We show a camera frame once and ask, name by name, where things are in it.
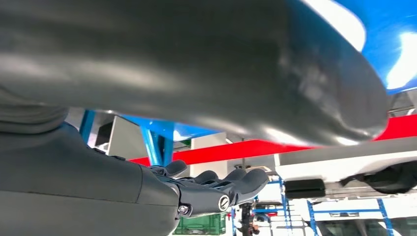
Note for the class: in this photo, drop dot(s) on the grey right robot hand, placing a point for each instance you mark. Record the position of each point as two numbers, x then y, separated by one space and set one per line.
163 65

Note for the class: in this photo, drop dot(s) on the blue metal shelf rack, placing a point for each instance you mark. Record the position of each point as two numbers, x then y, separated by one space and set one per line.
156 143
283 202
345 211

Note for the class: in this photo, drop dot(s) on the white workbench table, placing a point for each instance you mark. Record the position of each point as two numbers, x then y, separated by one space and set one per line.
325 167

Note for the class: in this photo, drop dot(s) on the white cabinet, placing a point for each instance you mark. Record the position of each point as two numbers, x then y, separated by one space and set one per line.
127 140

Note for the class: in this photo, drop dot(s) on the white pillar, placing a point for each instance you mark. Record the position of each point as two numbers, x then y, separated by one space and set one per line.
208 153

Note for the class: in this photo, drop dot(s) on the red barrier belt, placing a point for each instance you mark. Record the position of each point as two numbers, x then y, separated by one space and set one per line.
228 151

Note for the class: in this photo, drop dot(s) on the green plastic crate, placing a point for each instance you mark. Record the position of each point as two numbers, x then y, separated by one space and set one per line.
202 224

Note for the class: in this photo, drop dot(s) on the black box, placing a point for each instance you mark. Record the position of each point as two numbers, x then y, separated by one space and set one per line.
304 189

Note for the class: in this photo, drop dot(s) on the black object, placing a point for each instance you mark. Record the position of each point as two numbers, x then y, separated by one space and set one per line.
387 177

